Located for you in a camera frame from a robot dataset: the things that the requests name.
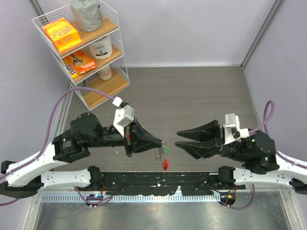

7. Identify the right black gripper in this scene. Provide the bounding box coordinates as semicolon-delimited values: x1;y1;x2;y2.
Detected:
173;119;248;162

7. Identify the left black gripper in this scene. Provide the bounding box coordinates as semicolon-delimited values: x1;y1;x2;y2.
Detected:
86;117;163;158

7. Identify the keyring bunch with red tag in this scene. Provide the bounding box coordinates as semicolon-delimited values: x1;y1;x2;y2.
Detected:
155;147;169;171

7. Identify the key with green tag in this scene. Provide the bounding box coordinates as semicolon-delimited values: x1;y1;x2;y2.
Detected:
162;142;170;153

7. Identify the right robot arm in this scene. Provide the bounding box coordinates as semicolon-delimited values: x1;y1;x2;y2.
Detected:
175;120;307;195

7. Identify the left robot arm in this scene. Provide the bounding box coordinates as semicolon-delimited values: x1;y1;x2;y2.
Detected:
0;110;163;199

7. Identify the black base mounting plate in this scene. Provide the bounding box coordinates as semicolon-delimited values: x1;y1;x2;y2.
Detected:
78;172;235;196

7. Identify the cream patterned cup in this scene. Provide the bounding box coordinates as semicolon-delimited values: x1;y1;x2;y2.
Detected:
98;65;112;81

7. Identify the grey green small vase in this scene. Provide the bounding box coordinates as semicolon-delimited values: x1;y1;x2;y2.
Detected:
82;80;90;88

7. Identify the yellow candy packet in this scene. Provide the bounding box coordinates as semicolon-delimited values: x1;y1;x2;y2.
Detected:
62;59;80;79

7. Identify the orange snack packet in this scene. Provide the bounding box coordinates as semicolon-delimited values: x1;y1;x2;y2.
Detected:
64;49;97;74

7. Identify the white labelled tub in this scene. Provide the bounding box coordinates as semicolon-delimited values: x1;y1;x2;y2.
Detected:
89;35;113;59

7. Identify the orange snack box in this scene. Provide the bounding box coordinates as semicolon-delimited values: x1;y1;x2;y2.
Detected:
42;18;82;52

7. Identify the grey paper bag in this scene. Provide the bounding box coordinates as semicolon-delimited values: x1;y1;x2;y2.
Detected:
70;0;103;32

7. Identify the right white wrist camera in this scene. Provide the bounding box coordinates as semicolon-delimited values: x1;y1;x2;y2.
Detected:
223;113;249;145

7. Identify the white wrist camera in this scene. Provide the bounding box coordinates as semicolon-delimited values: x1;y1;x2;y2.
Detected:
112;96;135;137
223;113;249;145

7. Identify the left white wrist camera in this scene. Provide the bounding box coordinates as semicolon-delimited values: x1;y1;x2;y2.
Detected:
112;96;135;137

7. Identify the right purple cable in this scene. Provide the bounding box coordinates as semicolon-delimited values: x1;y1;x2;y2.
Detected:
219;100;307;211

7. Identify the purple cable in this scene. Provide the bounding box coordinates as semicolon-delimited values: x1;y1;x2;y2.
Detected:
219;100;307;211
0;86;120;213

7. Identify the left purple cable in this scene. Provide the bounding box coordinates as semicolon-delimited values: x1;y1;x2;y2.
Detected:
0;86;120;213

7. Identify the white slotted cable duct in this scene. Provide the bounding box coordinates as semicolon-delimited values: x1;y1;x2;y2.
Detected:
40;193;221;203

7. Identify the white wire shelf rack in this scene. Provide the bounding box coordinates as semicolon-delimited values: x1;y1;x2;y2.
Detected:
32;0;130;96

